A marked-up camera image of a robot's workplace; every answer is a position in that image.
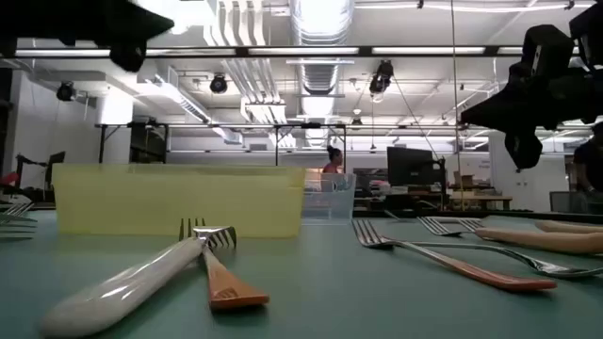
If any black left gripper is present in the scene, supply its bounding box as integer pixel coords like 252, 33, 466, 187
46, 0, 175, 74

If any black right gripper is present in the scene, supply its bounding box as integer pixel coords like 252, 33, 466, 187
460, 25, 603, 170

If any pale orange-handled fork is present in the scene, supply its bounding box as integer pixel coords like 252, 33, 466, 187
416, 215, 603, 256
457, 217, 489, 234
535, 219, 603, 235

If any red-orange-handled fork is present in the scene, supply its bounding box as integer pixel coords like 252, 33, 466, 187
350, 218, 559, 292
393, 239, 603, 279
177, 217, 270, 312
0, 201, 37, 218

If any yellow translucent plastic bin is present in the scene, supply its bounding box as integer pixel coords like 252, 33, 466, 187
51, 163, 306, 239

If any cardboard box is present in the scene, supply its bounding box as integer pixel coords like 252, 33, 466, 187
452, 170, 476, 189

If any black ceiling spotlight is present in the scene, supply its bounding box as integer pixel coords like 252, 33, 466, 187
209, 73, 229, 94
368, 59, 395, 95
56, 81, 76, 103

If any wooden desk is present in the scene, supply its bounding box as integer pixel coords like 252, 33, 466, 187
447, 195, 513, 212

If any black monitor stand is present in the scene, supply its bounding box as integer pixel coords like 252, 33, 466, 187
432, 156, 448, 211

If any person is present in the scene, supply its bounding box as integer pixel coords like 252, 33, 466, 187
321, 144, 345, 174
572, 121, 603, 195

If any grey mesh chair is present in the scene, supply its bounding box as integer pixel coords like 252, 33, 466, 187
549, 190, 590, 214

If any large black monitor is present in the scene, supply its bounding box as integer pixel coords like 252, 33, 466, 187
386, 146, 435, 187

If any black cabinet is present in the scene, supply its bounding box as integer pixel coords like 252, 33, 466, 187
129, 121, 170, 165

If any small black monitor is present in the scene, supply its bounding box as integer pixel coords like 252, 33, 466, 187
45, 150, 67, 189

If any clear plastic bin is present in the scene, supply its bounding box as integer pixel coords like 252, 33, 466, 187
301, 171, 358, 225

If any green table mat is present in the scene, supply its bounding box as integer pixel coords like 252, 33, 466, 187
0, 208, 603, 339

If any yellow hanging cord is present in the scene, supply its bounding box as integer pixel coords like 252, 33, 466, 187
449, 0, 465, 211

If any black frame bar with lights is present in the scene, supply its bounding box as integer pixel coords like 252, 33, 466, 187
0, 45, 603, 59

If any distant black table frame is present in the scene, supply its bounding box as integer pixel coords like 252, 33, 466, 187
95, 121, 349, 167

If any silver ventilation duct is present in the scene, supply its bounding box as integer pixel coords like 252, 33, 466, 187
289, 0, 355, 147

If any thick white-handled fork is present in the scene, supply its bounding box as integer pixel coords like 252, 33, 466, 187
40, 224, 238, 338

